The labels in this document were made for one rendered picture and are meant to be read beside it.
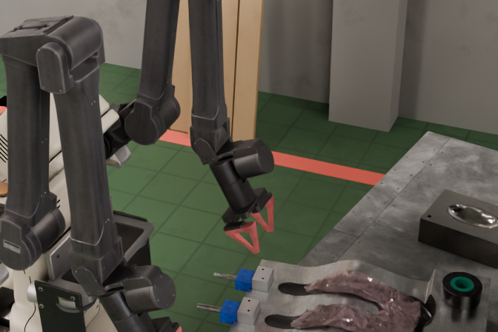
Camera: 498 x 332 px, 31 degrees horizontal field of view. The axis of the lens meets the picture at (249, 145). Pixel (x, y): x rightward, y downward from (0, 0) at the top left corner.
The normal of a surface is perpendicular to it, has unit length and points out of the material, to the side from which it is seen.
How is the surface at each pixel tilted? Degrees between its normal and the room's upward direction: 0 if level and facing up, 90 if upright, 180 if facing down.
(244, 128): 80
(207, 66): 90
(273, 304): 0
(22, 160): 90
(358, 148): 0
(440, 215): 0
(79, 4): 90
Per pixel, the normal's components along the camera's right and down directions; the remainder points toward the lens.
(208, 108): -0.34, 0.33
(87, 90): 0.92, 0.19
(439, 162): -0.01, -0.86
